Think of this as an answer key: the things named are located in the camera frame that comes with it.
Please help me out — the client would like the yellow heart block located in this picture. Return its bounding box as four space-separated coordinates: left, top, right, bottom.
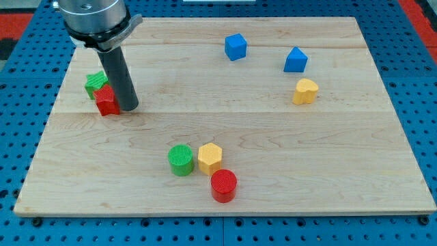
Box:
292 79 319 105

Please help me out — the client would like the green cylinder block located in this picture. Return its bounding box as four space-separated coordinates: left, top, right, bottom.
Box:
167 144 194 176

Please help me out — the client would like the light wooden board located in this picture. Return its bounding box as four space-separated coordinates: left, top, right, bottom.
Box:
14 17 436 217

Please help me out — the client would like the green star block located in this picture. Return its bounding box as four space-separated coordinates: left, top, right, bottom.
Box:
84 71 109 100

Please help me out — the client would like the yellow hexagon block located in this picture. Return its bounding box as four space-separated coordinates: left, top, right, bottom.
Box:
197 143 223 176

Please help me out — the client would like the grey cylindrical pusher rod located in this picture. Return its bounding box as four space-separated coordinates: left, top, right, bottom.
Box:
98 47 139 111

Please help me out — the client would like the blue cube block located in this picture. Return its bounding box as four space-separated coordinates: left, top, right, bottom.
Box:
225 33 247 61

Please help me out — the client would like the blue triangular prism block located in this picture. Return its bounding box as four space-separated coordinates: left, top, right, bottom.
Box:
283 46 308 72

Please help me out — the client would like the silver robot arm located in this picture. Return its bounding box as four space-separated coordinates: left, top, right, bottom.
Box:
52 0 143 111

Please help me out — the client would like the red cylinder block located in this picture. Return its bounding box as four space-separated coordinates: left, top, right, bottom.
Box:
210 169 238 203

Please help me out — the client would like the red star block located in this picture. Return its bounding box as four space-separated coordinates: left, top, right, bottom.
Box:
93 85 120 116

